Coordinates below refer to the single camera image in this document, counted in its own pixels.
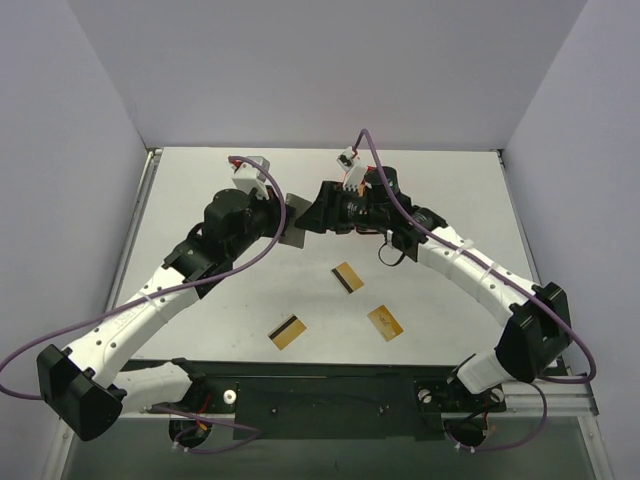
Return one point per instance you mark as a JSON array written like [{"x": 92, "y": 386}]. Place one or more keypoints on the gold card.
[
  {"x": 385, "y": 323},
  {"x": 347, "y": 277},
  {"x": 290, "y": 329}
]

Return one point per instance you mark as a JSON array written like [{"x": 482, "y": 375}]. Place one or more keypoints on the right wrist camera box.
[{"x": 354, "y": 170}]

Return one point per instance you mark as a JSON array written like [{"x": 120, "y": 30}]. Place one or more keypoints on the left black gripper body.
[{"x": 273, "y": 214}]

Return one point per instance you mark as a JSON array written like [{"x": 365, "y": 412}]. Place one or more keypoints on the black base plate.
[{"x": 305, "y": 401}]

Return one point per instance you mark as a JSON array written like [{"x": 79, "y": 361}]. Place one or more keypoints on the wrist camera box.
[
  {"x": 248, "y": 179},
  {"x": 354, "y": 170}
]

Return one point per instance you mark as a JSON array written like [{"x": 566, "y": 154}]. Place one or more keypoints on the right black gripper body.
[{"x": 331, "y": 206}]

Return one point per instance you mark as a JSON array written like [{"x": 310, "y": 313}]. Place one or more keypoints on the aluminium table frame rail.
[{"x": 63, "y": 435}]

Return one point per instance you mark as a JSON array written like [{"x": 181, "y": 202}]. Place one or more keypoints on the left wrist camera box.
[{"x": 248, "y": 179}]

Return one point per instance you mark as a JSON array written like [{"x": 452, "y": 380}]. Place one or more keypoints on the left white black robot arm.
[{"x": 79, "y": 383}]

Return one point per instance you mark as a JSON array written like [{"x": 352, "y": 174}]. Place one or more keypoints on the grey card holder wallet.
[{"x": 293, "y": 236}]

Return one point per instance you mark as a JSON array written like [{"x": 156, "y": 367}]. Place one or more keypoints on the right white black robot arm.
[{"x": 531, "y": 340}]

